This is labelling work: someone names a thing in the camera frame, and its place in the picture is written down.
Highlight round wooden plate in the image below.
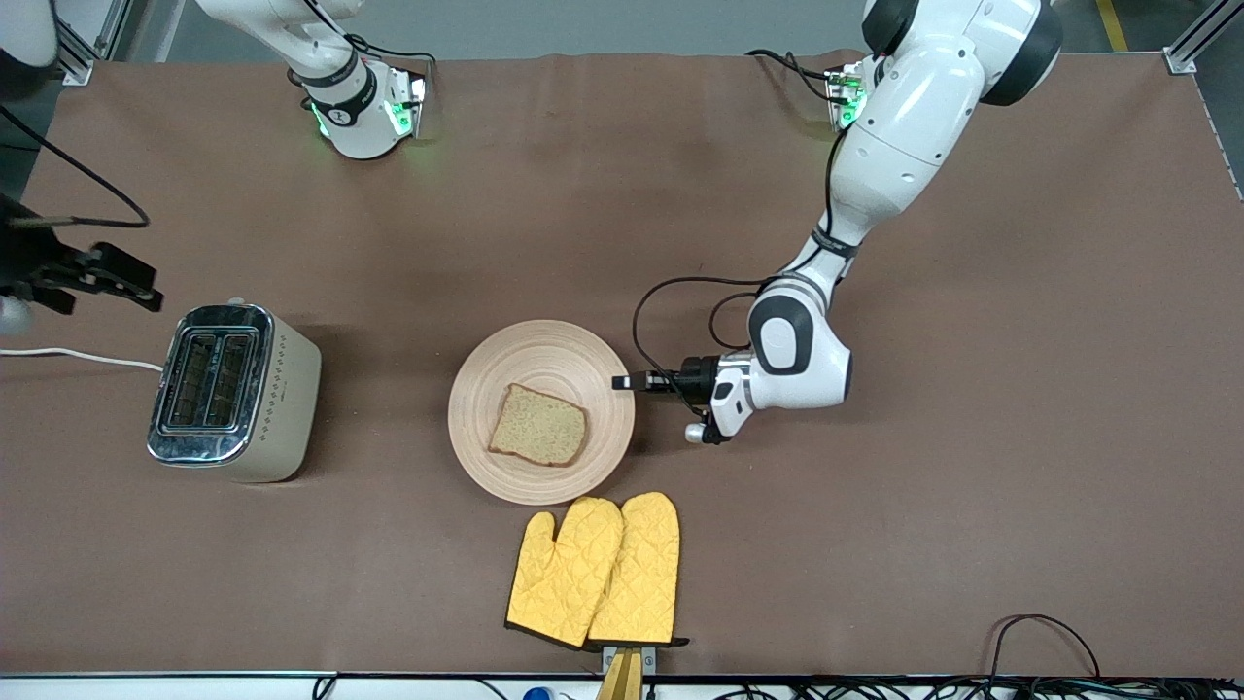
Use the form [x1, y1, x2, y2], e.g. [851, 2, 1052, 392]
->
[448, 320, 637, 507]

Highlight brown bread slice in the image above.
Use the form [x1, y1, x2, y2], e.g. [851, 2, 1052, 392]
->
[487, 382, 590, 469]

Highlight beige chrome two-slot toaster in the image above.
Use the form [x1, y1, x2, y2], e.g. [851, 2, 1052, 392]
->
[146, 297, 323, 484]

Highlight yellow quilted oven mitt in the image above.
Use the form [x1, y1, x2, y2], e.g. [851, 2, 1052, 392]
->
[504, 496, 624, 650]
[587, 491, 691, 648]

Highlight brown table cover sheet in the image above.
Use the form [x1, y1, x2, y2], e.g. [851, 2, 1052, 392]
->
[0, 51, 1244, 678]

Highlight white toaster power cable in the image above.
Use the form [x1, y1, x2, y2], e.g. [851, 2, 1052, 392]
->
[0, 347, 164, 372]

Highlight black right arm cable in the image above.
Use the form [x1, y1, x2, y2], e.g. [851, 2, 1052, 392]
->
[0, 102, 151, 230]

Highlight aluminium frame rail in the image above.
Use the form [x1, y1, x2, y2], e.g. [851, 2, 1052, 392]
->
[1164, 0, 1244, 205]
[49, 0, 132, 87]

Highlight black base cable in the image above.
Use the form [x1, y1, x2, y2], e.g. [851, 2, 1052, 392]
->
[335, 29, 438, 79]
[746, 49, 837, 103]

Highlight black cable bundle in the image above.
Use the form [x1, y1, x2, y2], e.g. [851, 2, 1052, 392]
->
[680, 679, 1244, 700]

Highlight black looped cable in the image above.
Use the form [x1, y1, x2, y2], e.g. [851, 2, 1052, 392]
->
[989, 614, 1104, 682]

